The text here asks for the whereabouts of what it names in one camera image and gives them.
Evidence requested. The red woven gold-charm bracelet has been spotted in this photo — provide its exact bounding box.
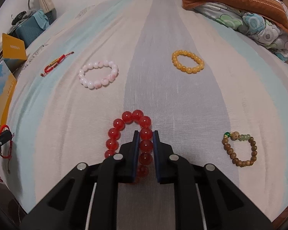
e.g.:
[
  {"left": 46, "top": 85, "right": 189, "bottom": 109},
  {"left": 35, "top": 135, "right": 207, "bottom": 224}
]
[{"left": 0, "top": 123, "right": 15, "bottom": 174}]

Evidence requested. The large red bead bracelet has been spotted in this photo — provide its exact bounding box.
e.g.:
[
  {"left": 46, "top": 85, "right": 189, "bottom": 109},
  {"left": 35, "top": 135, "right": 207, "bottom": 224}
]
[{"left": 104, "top": 109, "right": 155, "bottom": 185}]

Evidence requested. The blue yellow cardboard box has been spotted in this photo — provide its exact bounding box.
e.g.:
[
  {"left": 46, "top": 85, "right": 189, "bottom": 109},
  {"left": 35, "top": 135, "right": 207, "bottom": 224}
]
[{"left": 0, "top": 60, "right": 17, "bottom": 127}]

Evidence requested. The striped pastel bed sheet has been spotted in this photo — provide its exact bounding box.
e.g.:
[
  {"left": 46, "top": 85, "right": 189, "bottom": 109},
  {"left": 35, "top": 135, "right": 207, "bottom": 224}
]
[{"left": 0, "top": 0, "right": 288, "bottom": 220}]

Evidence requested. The yellow open box flap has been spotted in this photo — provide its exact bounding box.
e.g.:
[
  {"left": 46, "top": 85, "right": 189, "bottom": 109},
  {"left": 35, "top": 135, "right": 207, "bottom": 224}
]
[{"left": 2, "top": 33, "right": 27, "bottom": 61}]

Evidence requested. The teal bedside basket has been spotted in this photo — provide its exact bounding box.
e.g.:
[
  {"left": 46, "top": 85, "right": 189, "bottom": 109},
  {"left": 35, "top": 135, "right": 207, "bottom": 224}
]
[{"left": 13, "top": 9, "right": 56, "bottom": 48}]

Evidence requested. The floral folded quilt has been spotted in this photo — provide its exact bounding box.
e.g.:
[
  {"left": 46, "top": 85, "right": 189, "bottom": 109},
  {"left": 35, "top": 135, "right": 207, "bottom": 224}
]
[{"left": 194, "top": 2, "right": 288, "bottom": 62}]

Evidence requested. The brown wooden bead bracelet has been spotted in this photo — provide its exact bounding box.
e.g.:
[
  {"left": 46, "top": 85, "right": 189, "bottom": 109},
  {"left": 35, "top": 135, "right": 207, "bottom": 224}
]
[{"left": 221, "top": 131, "right": 258, "bottom": 168}]

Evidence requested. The pink white bead bracelet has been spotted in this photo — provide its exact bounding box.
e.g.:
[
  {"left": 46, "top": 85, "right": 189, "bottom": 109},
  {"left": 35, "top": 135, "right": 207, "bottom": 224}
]
[{"left": 77, "top": 60, "right": 119, "bottom": 90}]

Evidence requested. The yellow bead bracelet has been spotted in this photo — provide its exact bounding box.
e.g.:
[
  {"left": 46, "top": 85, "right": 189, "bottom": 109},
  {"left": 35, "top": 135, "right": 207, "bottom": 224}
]
[{"left": 171, "top": 49, "right": 205, "bottom": 74}]

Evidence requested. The red cord gold-bead bracelet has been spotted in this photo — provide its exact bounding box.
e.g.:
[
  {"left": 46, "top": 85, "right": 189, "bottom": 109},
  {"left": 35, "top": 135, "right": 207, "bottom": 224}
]
[{"left": 40, "top": 51, "right": 75, "bottom": 77}]

